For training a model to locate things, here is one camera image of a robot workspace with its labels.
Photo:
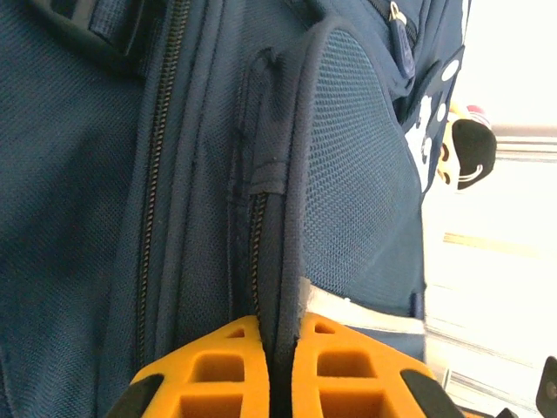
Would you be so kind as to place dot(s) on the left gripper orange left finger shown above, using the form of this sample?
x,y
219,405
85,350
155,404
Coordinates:
x,y
217,383

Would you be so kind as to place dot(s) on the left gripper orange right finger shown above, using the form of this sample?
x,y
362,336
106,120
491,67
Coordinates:
x,y
348,383

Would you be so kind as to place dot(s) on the navy blue backpack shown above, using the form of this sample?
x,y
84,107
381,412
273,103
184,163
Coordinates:
x,y
174,174

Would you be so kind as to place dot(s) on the plush doll pink striped shirt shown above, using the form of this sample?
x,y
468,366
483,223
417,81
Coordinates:
x,y
472,152

